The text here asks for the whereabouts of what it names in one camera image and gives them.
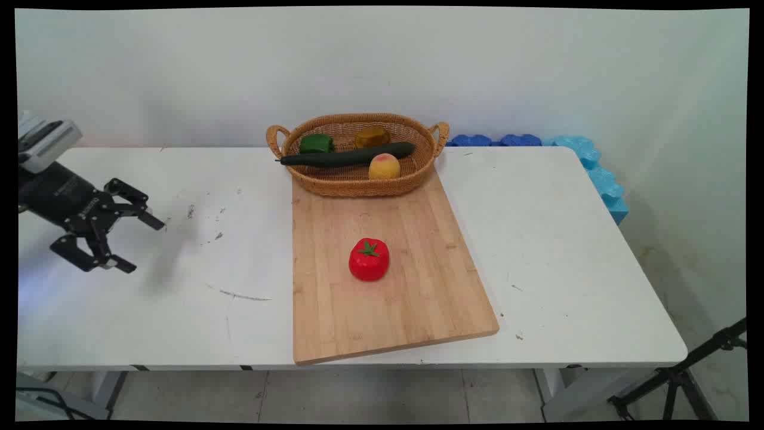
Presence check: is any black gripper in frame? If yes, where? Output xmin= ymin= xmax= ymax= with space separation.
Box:
xmin=18 ymin=161 xmax=167 ymax=275

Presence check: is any dark green cucumber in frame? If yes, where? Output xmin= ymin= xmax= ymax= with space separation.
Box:
xmin=275 ymin=142 xmax=416 ymax=168

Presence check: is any green bell pepper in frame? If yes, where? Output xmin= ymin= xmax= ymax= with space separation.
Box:
xmin=299 ymin=134 xmax=335 ymax=155

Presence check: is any red toy tomato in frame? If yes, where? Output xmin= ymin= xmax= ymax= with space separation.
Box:
xmin=349 ymin=238 xmax=390 ymax=282

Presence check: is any bamboo cutting board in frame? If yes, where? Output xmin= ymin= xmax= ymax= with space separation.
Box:
xmin=291 ymin=168 xmax=500 ymax=366

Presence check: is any yellow pink peach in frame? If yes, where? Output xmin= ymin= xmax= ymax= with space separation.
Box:
xmin=368 ymin=153 xmax=402 ymax=180

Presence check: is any light blue foam mat piece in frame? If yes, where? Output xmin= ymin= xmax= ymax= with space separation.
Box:
xmin=542 ymin=136 xmax=630 ymax=226

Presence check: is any white table leg with foot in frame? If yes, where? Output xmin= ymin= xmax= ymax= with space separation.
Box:
xmin=534 ymin=364 xmax=660 ymax=422

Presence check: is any black tripod stand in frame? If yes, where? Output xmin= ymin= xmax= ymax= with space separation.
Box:
xmin=607 ymin=317 xmax=748 ymax=422

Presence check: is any black cable on floor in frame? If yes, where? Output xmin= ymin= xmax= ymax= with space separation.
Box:
xmin=17 ymin=387 xmax=81 ymax=420

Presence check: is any woven wicker basket with handles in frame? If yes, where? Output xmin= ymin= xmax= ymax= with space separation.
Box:
xmin=266 ymin=113 xmax=450 ymax=198

